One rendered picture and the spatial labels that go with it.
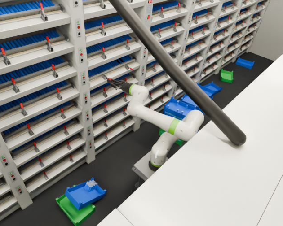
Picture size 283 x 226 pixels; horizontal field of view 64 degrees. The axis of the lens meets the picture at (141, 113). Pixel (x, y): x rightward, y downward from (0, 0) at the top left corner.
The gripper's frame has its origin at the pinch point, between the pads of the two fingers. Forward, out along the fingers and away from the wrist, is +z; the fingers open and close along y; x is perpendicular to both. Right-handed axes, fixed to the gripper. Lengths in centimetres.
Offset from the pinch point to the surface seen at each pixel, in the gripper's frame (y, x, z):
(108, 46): 10.9, 25.1, 10.2
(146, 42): -76, 68, -112
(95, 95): -6.9, -15.4, 16.2
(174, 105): 77, -57, -10
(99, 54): -1.1, 21.7, 8.0
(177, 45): 107, 1, 8
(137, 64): 39.9, 0.2, 7.0
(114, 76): 9.3, -0.1, 6.4
